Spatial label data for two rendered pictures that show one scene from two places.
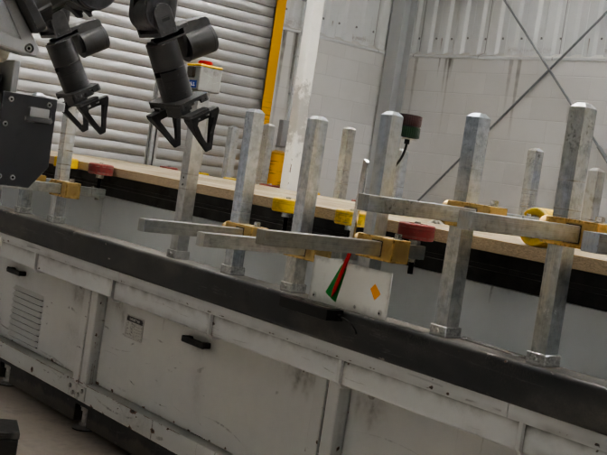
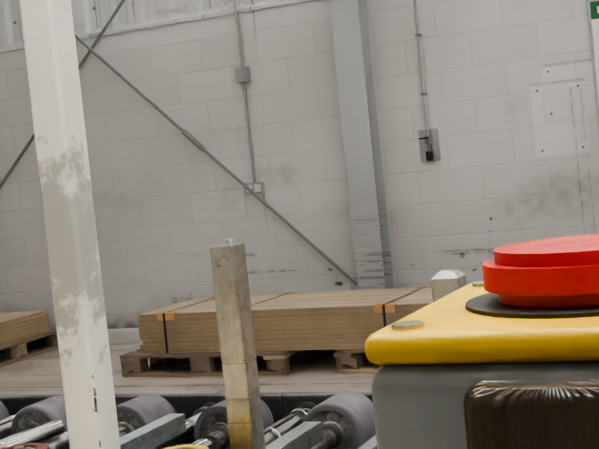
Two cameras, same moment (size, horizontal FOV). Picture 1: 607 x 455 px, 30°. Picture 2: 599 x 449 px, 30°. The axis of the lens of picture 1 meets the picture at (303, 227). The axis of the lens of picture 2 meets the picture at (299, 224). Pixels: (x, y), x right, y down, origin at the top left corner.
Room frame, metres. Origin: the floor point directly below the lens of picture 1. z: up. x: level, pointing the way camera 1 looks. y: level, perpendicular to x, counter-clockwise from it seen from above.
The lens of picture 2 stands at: (2.86, 0.47, 1.25)
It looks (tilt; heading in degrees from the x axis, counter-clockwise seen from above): 3 degrees down; 333
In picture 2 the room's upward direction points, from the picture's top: 6 degrees counter-clockwise
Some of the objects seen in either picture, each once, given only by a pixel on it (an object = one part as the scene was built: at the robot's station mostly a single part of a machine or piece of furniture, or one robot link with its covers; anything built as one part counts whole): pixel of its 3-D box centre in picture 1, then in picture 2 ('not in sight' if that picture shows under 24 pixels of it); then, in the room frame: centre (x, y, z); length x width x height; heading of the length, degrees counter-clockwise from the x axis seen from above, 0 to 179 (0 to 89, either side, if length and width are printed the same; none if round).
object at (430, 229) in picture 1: (414, 247); not in sight; (2.46, -0.24, 0.85); 0.08 x 0.08 x 0.11
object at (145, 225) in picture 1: (219, 233); not in sight; (2.74, 0.20, 0.80); 0.43 x 0.03 x 0.04; 129
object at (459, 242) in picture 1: (460, 233); not in sight; (2.24, -0.31, 0.91); 0.04 x 0.04 x 0.48; 39
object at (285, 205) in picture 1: (285, 219); not in sight; (2.87, 0.05, 0.85); 0.08 x 0.08 x 0.11
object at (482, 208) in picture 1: (471, 216); not in sight; (2.22, -0.32, 0.95); 0.14 x 0.06 x 0.05; 39
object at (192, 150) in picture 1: (189, 175); not in sight; (3.03, 0.32, 0.93); 0.05 x 0.05 x 0.45; 39
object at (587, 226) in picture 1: (574, 233); not in sight; (2.03, -0.48, 0.95); 0.14 x 0.06 x 0.05; 39
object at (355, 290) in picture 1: (348, 286); not in sight; (2.44, -0.12, 0.75); 0.26 x 0.01 x 0.10; 39
